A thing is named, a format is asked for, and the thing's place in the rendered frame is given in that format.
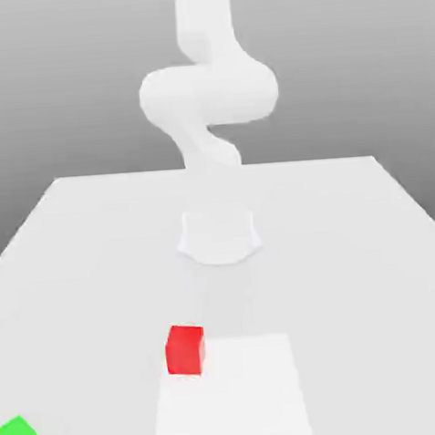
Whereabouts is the small red cube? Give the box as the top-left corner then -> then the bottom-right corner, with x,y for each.
163,323 -> 208,378

